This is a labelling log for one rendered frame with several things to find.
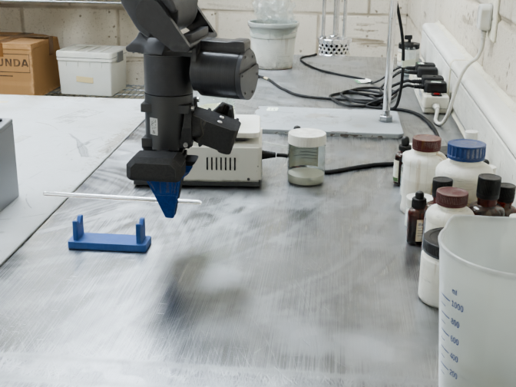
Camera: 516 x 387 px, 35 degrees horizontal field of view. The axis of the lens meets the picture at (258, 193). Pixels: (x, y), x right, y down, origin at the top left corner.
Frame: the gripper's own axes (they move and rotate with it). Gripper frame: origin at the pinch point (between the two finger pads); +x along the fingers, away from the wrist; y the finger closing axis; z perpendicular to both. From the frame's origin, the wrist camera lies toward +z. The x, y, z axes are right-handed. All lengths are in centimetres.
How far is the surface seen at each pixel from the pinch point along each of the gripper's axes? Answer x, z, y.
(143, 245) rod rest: 6.9, -3.2, -1.6
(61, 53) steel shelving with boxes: 23, -95, 240
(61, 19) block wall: 13, -105, 271
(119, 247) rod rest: 7.3, -6.2, -1.6
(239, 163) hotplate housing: 3.6, 5.6, 24.7
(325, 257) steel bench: 7.6, 19.3, -0.3
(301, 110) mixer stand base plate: 6, 13, 75
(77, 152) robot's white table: 7.8, -24.9, 40.9
